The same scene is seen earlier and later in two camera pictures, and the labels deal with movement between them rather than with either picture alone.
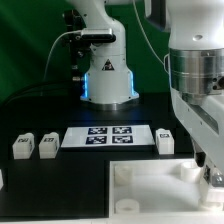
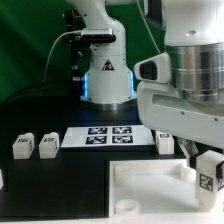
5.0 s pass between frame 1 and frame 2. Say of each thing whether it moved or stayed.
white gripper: moved
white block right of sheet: stayed
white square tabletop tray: stayed
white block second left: stayed
